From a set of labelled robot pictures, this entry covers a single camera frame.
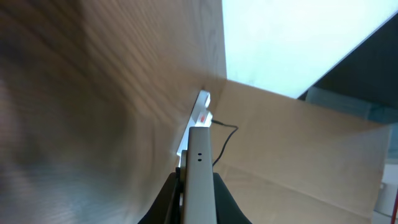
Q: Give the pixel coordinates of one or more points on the cardboard box panel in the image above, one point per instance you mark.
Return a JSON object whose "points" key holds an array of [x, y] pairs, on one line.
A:
{"points": [[287, 161]]}

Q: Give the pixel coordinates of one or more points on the white power strip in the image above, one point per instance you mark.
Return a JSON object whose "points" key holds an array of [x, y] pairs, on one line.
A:
{"points": [[200, 117]]}

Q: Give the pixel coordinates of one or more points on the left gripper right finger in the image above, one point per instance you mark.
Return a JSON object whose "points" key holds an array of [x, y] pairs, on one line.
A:
{"points": [[227, 210]]}

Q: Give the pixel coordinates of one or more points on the Galaxy smartphone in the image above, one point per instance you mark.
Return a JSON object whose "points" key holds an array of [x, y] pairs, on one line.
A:
{"points": [[199, 205]]}

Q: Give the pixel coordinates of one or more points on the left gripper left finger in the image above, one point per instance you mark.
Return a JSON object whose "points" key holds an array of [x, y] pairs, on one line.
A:
{"points": [[166, 208]]}

